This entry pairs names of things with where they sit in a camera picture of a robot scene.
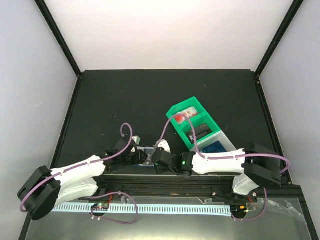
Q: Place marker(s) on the circuit board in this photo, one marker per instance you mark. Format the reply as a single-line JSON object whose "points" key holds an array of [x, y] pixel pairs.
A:
{"points": [[239, 209], [100, 207]]}

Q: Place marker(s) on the blue card holder wallet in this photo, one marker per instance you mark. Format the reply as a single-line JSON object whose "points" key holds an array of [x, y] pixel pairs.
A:
{"points": [[147, 160]]}

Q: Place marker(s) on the white card bin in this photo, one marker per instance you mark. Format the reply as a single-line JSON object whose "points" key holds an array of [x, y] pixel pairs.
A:
{"points": [[219, 136]]}

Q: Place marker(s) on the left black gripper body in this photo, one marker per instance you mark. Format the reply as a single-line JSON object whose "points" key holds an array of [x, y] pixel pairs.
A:
{"points": [[125, 160]]}

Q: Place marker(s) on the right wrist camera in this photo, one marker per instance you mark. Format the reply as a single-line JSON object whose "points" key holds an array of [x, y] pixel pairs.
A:
{"points": [[163, 144]]}

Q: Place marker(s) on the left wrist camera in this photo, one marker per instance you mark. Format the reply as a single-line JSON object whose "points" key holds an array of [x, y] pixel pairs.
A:
{"points": [[136, 139]]}

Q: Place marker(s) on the right circuit board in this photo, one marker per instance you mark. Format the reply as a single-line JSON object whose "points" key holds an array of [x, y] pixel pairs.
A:
{"points": [[239, 209]]}

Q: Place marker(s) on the left circuit board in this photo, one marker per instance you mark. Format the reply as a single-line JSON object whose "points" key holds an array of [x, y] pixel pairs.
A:
{"points": [[100, 207]]}

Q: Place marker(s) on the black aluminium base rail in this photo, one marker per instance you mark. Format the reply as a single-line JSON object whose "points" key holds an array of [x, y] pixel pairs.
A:
{"points": [[165, 185]]}

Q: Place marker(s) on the blue credit cards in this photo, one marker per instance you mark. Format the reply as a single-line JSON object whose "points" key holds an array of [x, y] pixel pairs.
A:
{"points": [[215, 147]]}

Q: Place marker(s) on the right black frame post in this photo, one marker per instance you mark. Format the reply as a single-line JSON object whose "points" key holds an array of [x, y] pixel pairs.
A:
{"points": [[282, 29]]}

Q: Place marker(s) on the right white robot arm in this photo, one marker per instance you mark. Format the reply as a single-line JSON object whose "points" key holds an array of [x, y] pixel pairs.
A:
{"points": [[253, 167]]}

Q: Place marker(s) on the left black frame post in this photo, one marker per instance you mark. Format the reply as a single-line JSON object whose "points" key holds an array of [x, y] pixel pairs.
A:
{"points": [[48, 17]]}

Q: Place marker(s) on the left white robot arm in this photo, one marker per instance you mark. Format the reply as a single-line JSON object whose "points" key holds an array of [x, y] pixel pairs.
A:
{"points": [[47, 188]]}

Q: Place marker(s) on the red white credit cards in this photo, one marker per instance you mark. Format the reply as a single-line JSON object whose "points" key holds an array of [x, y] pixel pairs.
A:
{"points": [[186, 113]]}

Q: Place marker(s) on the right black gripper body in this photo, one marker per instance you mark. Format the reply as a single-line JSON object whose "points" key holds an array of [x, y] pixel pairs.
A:
{"points": [[160, 169]]}

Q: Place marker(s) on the green card bin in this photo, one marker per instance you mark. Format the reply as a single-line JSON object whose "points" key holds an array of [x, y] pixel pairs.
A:
{"points": [[202, 117]]}

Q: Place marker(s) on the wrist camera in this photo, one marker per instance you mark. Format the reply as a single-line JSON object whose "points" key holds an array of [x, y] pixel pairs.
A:
{"points": [[163, 144], [136, 139]]}

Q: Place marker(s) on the black frame post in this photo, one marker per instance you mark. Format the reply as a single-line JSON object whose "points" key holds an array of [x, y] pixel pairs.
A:
{"points": [[48, 17], [282, 29]]}

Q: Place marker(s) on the white slotted cable duct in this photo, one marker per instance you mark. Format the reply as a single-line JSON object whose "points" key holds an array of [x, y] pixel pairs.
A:
{"points": [[149, 209]]}

